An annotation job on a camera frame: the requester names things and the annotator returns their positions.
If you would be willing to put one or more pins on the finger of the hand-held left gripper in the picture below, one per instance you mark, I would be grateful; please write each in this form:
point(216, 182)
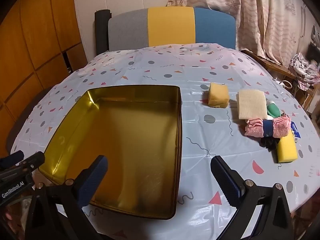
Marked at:
point(11, 159)
point(32, 161)

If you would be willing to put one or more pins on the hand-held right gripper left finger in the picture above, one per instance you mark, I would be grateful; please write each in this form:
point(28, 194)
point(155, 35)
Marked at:
point(96, 176)

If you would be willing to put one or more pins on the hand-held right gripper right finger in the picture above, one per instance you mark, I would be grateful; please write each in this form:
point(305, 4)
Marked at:
point(226, 181)

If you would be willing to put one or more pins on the gold metal tin tray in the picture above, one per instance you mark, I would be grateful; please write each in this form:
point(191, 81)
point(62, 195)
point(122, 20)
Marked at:
point(130, 135)

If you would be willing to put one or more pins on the black mesh scrubber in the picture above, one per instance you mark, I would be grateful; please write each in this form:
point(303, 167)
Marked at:
point(268, 143)

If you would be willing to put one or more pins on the yellow sponge with green pad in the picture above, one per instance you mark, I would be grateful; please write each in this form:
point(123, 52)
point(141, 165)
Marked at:
point(287, 151)

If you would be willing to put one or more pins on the pink towel with blue band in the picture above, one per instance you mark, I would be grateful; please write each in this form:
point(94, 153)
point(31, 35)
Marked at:
point(280, 128)

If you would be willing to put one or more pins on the beige dish cloth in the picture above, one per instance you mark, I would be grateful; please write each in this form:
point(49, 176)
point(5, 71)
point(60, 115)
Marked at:
point(251, 105)

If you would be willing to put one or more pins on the blue tissue packet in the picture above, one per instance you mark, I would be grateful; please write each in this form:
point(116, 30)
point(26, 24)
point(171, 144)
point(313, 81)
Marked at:
point(296, 130)

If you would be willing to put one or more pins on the orange sponge block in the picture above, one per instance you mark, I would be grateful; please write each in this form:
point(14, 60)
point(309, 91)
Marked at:
point(218, 96)

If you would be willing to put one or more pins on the green and white bottle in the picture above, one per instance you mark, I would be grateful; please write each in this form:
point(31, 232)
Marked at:
point(273, 109)

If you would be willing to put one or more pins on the dark hair scrunchie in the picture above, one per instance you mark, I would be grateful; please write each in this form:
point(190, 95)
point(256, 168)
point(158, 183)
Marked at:
point(285, 115)

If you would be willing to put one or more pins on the wooden wardrobe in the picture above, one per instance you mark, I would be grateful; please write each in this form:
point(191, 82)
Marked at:
point(37, 42)

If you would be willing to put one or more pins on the wooden side table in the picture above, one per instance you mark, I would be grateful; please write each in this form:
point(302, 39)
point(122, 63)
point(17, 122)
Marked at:
point(270, 63)

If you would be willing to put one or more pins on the patterned light blue tablecloth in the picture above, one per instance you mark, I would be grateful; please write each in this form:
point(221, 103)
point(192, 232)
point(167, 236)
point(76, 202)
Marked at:
point(162, 67)

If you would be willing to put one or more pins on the pile of clothes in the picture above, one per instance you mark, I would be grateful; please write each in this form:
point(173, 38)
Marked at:
point(303, 70)

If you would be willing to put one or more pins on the black rolled mat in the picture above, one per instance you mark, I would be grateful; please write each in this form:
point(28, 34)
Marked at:
point(101, 30)

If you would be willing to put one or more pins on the grey yellow blue chair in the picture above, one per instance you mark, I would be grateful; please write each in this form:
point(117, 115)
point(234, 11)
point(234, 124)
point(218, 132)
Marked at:
point(170, 25)

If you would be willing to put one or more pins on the pink patterned curtain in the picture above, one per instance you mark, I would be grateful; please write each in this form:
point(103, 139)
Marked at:
point(262, 17)

